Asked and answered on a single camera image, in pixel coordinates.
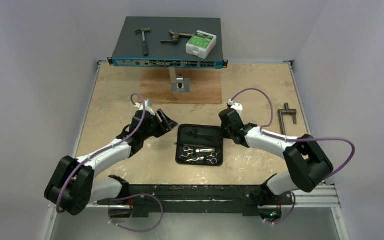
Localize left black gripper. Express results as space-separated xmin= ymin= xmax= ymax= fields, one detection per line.
xmin=141 ymin=109 xmax=177 ymax=141

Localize black comb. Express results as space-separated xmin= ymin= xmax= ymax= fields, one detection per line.
xmin=186 ymin=131 xmax=213 ymax=139

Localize silver thinning scissors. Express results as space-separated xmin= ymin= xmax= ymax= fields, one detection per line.
xmin=179 ymin=146 xmax=221 ymax=162

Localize black zippered tool case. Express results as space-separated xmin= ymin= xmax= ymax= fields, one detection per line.
xmin=175 ymin=124 xmax=224 ymax=167

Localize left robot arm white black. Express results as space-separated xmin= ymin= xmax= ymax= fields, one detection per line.
xmin=44 ymin=109 xmax=179 ymax=216

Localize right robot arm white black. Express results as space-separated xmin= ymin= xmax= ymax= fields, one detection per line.
xmin=218 ymin=108 xmax=334 ymax=204

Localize silver scissors in case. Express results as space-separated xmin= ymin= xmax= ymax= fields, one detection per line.
xmin=184 ymin=157 xmax=218 ymax=165

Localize wooden board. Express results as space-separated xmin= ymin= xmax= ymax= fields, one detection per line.
xmin=139 ymin=68 xmax=222 ymax=104

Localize dark metal clamp bar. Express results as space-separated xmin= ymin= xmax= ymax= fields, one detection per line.
xmin=277 ymin=102 xmax=298 ymax=137

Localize claw hammer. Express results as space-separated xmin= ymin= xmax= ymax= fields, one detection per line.
xmin=134 ymin=27 xmax=151 ymax=57

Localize rusty metal clamp tool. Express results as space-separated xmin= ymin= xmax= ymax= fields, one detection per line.
xmin=160 ymin=29 xmax=194 ymax=45

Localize white green plastic box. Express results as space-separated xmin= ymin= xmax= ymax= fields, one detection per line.
xmin=185 ymin=30 xmax=217 ymax=59

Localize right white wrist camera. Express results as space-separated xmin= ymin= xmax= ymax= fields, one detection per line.
xmin=227 ymin=99 xmax=244 ymax=116

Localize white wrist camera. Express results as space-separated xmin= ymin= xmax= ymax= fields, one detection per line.
xmin=227 ymin=99 xmax=244 ymax=116
xmin=134 ymin=98 xmax=155 ymax=116

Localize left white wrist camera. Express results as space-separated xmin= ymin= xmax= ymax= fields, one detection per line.
xmin=134 ymin=98 xmax=155 ymax=116

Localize metal stand bracket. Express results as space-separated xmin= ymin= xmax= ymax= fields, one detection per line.
xmin=169 ymin=67 xmax=191 ymax=94

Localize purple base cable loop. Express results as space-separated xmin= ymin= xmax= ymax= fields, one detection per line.
xmin=108 ymin=193 xmax=165 ymax=233

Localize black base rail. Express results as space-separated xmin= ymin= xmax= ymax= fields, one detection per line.
xmin=97 ymin=176 xmax=293 ymax=220

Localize network switch rack unit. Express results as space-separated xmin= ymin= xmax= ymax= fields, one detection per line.
xmin=107 ymin=16 xmax=229 ymax=69

